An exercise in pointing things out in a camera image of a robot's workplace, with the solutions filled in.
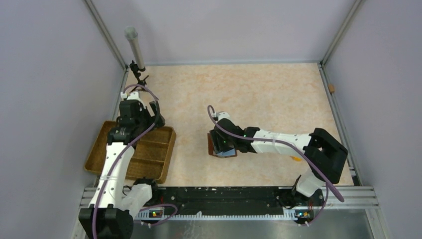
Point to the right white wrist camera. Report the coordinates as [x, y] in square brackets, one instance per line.
[220, 115]

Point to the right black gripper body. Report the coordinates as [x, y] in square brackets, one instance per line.
[233, 141]

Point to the woven straw divided tray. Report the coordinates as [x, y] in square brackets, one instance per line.
[151, 159]

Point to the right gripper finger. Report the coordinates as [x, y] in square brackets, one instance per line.
[213, 141]
[222, 144]

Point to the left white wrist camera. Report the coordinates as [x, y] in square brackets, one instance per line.
[131, 96]

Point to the grey tube on tripod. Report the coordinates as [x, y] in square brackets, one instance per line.
[137, 65]

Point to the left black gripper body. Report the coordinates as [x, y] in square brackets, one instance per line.
[144, 120]

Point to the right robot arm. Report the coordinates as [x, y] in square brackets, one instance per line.
[324, 154]

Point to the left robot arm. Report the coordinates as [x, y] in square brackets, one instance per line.
[110, 215]

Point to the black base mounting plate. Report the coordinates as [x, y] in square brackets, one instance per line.
[232, 201]

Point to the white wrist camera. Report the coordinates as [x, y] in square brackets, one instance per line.
[220, 115]
[131, 96]

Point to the small tan wall block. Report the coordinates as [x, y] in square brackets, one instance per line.
[331, 88]

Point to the orange yellow round toy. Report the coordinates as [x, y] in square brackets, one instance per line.
[296, 158]

